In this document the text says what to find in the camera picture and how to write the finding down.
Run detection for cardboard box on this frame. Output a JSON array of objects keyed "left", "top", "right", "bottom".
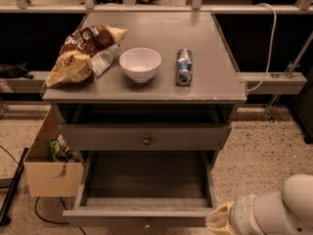
[{"left": 23, "top": 108, "right": 84, "bottom": 197}]

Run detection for black object on ledge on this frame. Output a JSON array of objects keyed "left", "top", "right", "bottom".
[{"left": 0, "top": 63, "right": 33, "bottom": 79}]

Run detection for black floor cable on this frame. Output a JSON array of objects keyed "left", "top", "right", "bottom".
[{"left": 34, "top": 197, "right": 87, "bottom": 235}]

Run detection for blue silver soda can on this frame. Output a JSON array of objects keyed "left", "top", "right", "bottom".
[{"left": 175, "top": 48, "right": 193, "bottom": 86}]

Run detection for grey bottom drawer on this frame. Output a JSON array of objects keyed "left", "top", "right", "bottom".
[{"left": 64, "top": 151, "right": 216, "bottom": 227}]

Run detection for white cable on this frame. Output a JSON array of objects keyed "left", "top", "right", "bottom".
[{"left": 244, "top": 2, "right": 278, "bottom": 94}]

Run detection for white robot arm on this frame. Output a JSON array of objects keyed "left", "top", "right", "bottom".
[{"left": 205, "top": 174, "right": 313, "bottom": 235}]

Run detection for white bowl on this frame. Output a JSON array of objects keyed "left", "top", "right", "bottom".
[{"left": 119, "top": 48, "right": 161, "bottom": 83}]

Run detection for grey drawer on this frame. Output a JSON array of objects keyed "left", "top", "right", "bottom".
[
  {"left": 60, "top": 124, "right": 231, "bottom": 151},
  {"left": 64, "top": 151, "right": 216, "bottom": 227}
]

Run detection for brown yellow chip bag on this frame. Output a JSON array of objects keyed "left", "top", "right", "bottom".
[{"left": 45, "top": 25, "right": 127, "bottom": 87}]

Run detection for metal diagonal strut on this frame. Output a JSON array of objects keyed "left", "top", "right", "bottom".
[{"left": 265, "top": 30, "right": 313, "bottom": 122}]

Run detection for green snack packet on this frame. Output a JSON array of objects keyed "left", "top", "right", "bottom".
[{"left": 48, "top": 139, "right": 63, "bottom": 158}]

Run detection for black floor stand bar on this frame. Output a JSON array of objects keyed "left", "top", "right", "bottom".
[{"left": 0, "top": 148, "right": 28, "bottom": 227}]

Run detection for grey middle drawer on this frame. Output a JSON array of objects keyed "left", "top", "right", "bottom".
[{"left": 60, "top": 124, "right": 231, "bottom": 151}]

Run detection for round metal drawer knob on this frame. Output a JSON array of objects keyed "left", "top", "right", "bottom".
[{"left": 143, "top": 135, "right": 152, "bottom": 145}]

